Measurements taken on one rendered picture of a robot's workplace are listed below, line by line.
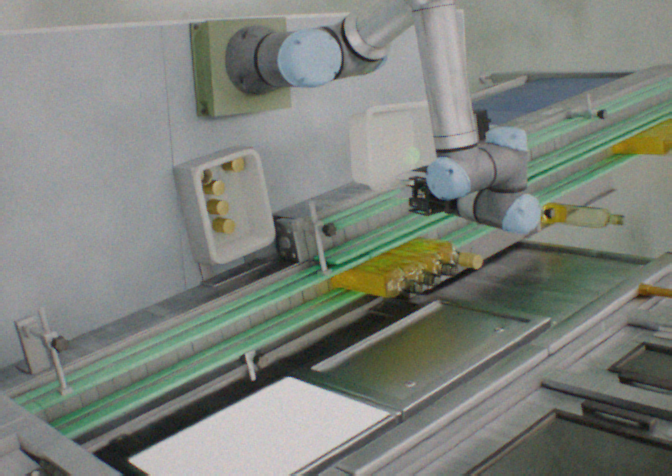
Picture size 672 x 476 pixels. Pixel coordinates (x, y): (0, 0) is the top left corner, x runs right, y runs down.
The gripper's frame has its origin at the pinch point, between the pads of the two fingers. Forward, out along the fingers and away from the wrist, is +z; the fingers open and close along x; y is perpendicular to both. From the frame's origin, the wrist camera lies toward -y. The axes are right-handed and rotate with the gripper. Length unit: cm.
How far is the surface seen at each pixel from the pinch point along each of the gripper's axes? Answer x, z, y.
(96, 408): 36, 16, 68
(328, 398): 37.6, -8.6, 29.4
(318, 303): 29.6, 15.8, 11.0
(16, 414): 8, -28, 99
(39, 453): 7, -40, 101
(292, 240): 15.4, 21.6, 13.3
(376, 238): 17.7, 14.5, -5.9
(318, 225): 9.9, 12.6, 13.1
